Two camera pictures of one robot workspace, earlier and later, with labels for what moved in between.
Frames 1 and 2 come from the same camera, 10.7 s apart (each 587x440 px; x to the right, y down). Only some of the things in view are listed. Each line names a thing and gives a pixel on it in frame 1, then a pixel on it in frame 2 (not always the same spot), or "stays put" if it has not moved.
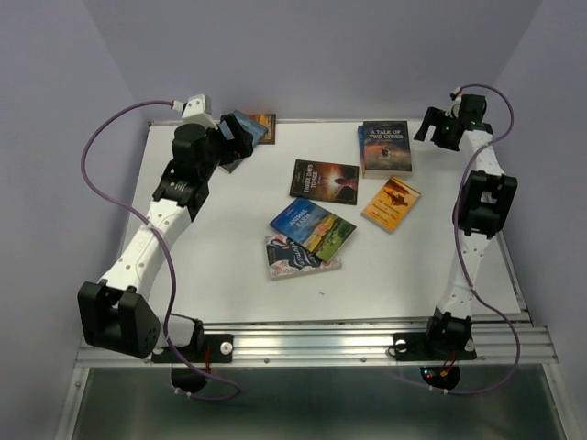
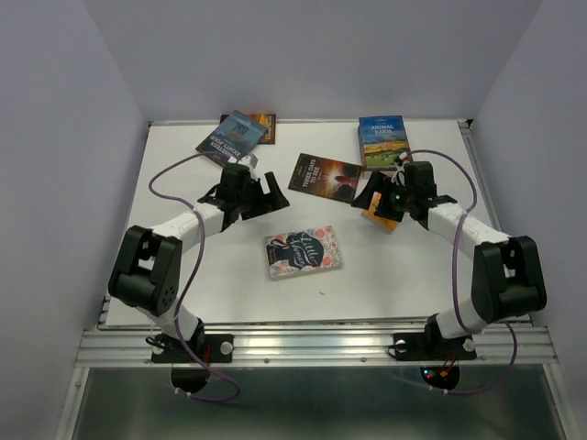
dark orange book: (269, 121) stays put
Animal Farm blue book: (313, 227) -> (382, 139)
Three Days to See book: (325, 181) stays put
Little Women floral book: (286, 258) stays put
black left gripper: (240, 147) -> (279, 200)
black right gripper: (433, 116) -> (378, 182)
